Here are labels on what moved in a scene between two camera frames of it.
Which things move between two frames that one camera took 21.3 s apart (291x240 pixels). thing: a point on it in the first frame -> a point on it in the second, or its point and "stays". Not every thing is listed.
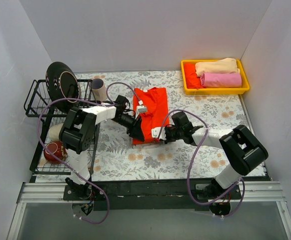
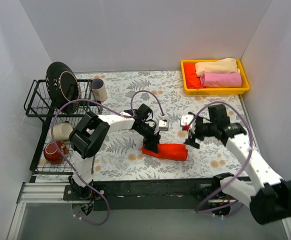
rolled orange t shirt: (193, 81) stays
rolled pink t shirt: (221, 80) stays
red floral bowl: (58, 148) stays
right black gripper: (167, 132) -> (195, 132)
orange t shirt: (157, 100) -> (177, 152)
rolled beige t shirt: (224, 65) stays
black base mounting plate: (152, 195) stays
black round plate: (62, 82) stays
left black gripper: (134, 125) -> (151, 139)
